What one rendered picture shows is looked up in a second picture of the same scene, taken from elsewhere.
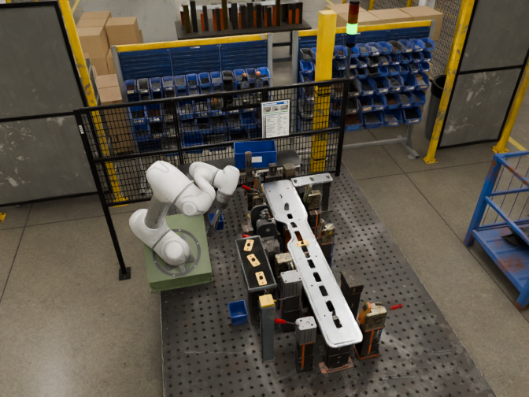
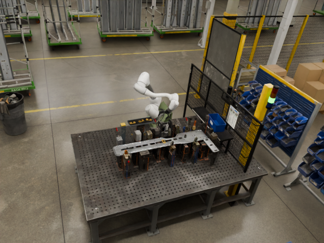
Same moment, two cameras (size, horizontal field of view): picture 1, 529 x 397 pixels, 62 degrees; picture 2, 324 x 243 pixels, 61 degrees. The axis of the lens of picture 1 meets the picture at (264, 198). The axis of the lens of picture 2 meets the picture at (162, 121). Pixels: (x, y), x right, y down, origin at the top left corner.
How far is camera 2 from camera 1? 3.37 m
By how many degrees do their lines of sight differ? 60
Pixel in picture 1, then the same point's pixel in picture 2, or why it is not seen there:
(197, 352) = not seen: hidden behind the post
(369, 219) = (210, 183)
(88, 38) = (305, 68)
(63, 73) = (231, 60)
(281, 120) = (233, 119)
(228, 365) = not seen: hidden behind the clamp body
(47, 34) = (235, 44)
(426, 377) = (115, 192)
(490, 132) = not seen: outside the picture
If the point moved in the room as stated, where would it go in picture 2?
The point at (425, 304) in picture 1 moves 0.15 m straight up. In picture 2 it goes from (154, 198) to (155, 190)
